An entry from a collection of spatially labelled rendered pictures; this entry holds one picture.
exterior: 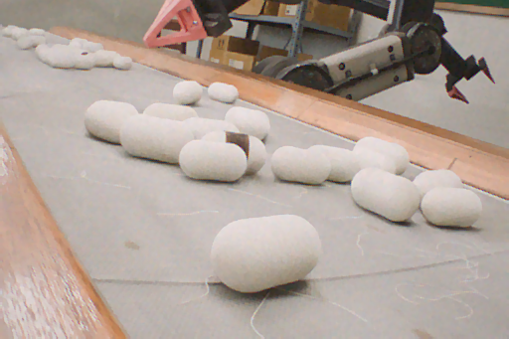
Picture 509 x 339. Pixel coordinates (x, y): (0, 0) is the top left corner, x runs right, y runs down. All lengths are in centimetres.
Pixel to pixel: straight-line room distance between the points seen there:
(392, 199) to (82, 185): 13
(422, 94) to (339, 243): 263
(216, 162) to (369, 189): 7
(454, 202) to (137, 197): 14
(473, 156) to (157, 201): 26
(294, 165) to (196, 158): 6
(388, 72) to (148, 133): 80
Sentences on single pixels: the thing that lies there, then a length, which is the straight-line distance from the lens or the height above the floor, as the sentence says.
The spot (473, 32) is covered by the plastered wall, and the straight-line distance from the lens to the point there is 270.
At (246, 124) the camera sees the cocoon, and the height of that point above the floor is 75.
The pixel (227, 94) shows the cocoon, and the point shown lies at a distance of 54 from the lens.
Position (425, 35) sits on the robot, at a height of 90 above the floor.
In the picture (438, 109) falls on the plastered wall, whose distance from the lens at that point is 275.
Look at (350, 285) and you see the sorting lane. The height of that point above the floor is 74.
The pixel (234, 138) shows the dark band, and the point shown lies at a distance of 26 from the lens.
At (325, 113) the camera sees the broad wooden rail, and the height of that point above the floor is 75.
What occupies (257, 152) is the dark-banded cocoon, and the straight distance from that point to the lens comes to 26.
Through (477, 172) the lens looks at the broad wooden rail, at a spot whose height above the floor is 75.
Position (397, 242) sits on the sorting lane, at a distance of 22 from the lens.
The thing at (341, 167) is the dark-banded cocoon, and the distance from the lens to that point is 29.
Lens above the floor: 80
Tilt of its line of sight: 11 degrees down
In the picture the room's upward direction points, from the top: 11 degrees clockwise
